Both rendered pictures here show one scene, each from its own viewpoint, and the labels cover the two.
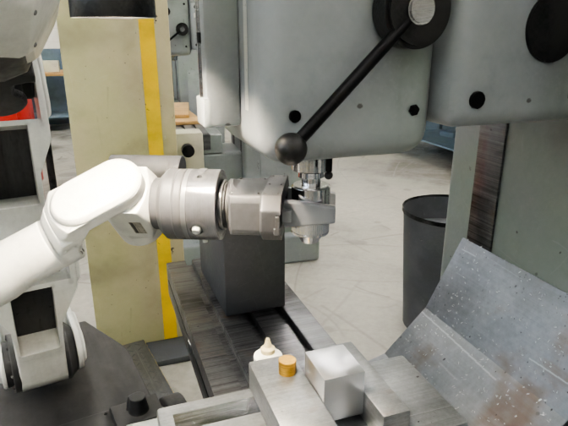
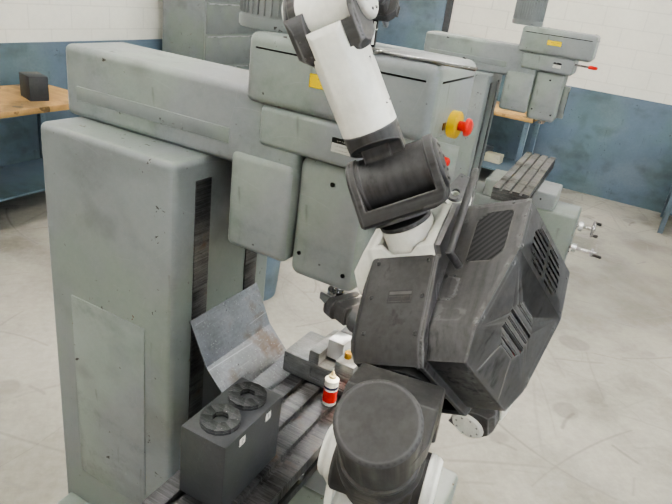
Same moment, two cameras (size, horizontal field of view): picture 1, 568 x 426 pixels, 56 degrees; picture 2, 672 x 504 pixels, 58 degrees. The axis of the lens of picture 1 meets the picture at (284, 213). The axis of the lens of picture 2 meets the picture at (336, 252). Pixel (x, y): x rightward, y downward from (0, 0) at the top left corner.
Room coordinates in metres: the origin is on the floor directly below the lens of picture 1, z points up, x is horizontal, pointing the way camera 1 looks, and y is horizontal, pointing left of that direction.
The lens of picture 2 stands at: (1.64, 1.00, 2.02)
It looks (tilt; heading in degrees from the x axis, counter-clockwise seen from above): 24 degrees down; 226
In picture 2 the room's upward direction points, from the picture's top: 8 degrees clockwise
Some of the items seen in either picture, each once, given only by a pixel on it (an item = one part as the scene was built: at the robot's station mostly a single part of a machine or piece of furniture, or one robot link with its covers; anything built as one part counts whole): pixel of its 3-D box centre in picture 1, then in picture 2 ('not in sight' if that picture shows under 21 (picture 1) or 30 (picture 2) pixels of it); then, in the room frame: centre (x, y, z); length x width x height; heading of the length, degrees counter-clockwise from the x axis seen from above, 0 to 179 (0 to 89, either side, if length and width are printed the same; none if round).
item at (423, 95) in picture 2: not in sight; (360, 80); (0.62, -0.05, 1.81); 0.47 x 0.26 x 0.16; 110
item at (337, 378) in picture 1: (333, 382); (340, 346); (0.54, -0.06, 1.03); 0.06 x 0.05 x 0.06; 19
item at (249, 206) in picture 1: (237, 206); (355, 314); (0.62, 0.06, 1.23); 0.13 x 0.12 x 0.10; 175
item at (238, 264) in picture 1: (238, 243); (232, 439); (1.01, 0.09, 1.02); 0.22 x 0.12 x 0.20; 21
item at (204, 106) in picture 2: not in sight; (197, 103); (0.79, -0.50, 1.66); 0.80 x 0.23 x 0.20; 110
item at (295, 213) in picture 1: (308, 215); not in sight; (0.59, -0.03, 1.23); 0.06 x 0.02 x 0.03; 85
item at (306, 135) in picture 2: not in sight; (342, 132); (0.63, -0.07, 1.68); 0.34 x 0.24 x 0.10; 110
